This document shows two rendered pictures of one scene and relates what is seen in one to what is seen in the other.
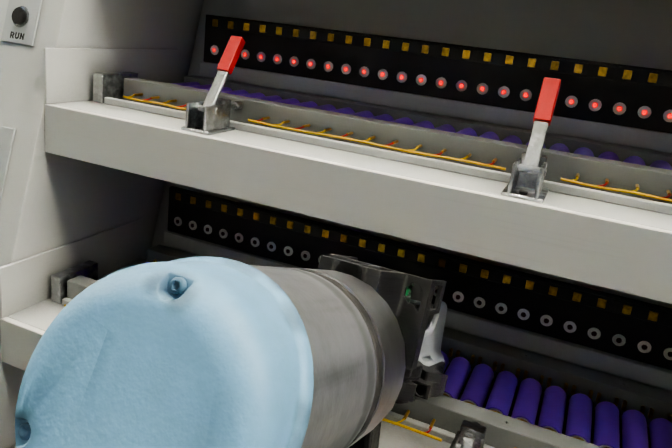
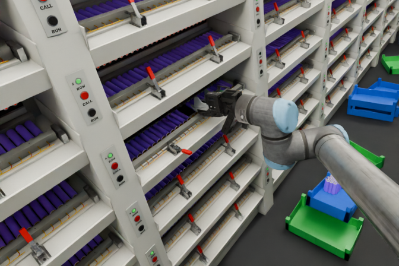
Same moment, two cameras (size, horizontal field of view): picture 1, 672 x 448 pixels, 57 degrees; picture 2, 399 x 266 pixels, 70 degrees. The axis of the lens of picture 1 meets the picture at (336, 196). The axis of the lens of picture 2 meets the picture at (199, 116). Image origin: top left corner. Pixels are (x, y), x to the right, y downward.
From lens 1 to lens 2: 0.82 m
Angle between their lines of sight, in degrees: 67
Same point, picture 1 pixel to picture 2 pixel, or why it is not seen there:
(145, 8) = not seen: hidden behind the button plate
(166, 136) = (160, 105)
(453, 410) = not seen: hidden behind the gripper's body
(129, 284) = (287, 107)
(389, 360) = not seen: hidden behind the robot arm
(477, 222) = (218, 72)
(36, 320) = (145, 177)
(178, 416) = (294, 112)
